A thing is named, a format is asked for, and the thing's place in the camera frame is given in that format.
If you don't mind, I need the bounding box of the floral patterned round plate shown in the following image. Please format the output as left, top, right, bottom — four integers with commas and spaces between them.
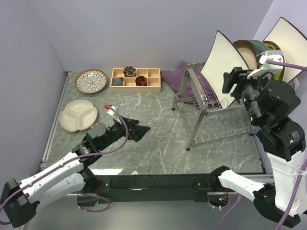
75, 69, 108, 94

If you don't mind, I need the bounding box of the brown patterned rolled fabric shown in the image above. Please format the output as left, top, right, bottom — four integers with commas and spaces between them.
123, 66, 136, 77

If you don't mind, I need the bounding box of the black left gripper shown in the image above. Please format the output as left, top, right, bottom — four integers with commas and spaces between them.
99, 115, 150, 150

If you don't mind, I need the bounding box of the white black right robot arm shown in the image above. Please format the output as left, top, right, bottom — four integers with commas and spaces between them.
210, 67, 307, 229

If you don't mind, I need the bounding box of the cream divided plate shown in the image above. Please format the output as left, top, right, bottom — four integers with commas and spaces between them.
59, 100, 98, 132

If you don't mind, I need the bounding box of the wooden compartment tray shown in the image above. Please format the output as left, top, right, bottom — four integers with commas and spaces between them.
110, 68, 161, 93

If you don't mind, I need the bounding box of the rear white square plate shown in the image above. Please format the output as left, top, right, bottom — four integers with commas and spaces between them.
263, 16, 307, 83

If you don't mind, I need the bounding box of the steel dish rack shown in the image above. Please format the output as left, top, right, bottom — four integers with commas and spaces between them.
171, 61, 300, 151

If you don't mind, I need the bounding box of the green scalloped plate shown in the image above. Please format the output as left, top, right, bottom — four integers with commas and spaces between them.
263, 41, 284, 80

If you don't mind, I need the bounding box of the brown rimmed cream plate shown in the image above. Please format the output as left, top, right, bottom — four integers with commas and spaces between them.
233, 40, 259, 69

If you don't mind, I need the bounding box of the purple cloth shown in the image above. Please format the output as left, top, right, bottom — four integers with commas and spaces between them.
161, 61, 210, 98

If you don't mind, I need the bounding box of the orange black rolled fabric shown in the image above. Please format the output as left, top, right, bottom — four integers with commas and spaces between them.
135, 76, 148, 87

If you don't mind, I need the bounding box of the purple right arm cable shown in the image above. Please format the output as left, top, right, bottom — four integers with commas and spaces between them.
215, 59, 307, 230

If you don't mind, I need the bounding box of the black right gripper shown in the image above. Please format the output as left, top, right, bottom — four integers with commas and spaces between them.
219, 64, 268, 123

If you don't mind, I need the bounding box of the white square plate black rim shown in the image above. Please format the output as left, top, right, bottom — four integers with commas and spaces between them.
201, 30, 249, 109

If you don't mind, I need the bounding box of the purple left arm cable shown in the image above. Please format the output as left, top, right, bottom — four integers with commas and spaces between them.
0, 110, 130, 225

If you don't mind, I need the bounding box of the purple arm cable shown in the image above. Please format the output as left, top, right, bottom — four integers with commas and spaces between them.
215, 59, 307, 230
0, 110, 130, 225

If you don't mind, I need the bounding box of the dark grey rolled fabric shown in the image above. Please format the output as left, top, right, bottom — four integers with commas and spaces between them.
112, 78, 124, 86

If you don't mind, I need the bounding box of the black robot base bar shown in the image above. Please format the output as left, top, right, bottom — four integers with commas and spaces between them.
82, 174, 227, 203

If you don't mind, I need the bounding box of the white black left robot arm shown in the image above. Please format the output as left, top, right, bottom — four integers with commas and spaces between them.
0, 117, 150, 228

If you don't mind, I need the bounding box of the teal round plate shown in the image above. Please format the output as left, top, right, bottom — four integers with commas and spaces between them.
249, 40, 269, 54

